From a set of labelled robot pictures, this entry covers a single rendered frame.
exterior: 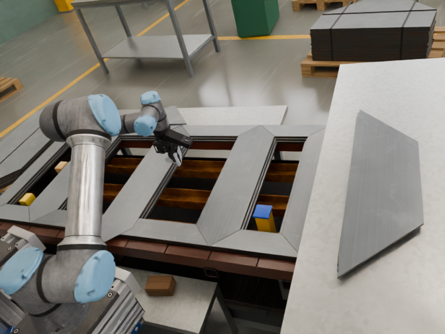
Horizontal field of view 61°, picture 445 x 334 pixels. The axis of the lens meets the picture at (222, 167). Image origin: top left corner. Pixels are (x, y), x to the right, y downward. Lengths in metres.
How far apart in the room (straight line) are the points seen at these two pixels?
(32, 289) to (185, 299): 0.64
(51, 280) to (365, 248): 0.75
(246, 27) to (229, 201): 3.87
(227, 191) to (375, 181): 0.63
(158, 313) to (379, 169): 0.92
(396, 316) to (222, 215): 0.76
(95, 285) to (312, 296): 0.51
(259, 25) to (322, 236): 4.24
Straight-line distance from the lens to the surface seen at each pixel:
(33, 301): 1.06
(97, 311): 1.16
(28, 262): 1.04
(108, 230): 1.64
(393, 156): 1.28
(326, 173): 1.26
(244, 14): 5.13
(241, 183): 1.58
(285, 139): 1.79
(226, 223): 1.45
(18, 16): 9.60
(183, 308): 1.49
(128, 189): 1.78
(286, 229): 1.38
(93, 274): 0.95
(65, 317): 1.13
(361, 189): 1.17
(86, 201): 1.01
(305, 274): 1.02
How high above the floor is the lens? 1.90
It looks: 38 degrees down
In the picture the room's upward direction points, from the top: 17 degrees counter-clockwise
